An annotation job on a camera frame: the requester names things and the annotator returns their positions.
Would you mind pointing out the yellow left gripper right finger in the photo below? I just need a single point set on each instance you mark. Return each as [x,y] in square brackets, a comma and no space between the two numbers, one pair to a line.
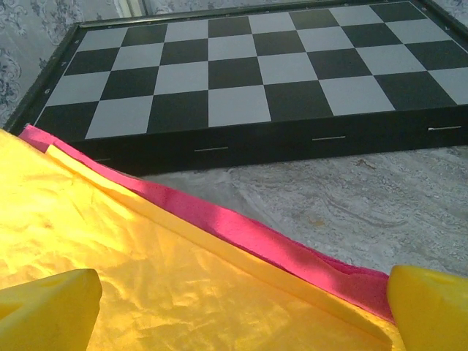
[435,314]

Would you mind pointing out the aluminium frame post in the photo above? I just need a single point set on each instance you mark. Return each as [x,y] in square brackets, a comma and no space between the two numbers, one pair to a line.
[128,7]

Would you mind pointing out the pink napkin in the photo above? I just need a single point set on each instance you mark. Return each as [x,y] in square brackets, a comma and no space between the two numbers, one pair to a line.
[237,226]

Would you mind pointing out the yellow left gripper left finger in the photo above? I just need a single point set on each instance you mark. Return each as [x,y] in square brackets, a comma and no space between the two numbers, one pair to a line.
[44,314]

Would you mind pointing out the black and grey chessboard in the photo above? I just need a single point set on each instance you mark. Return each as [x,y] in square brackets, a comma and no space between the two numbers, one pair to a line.
[234,73]

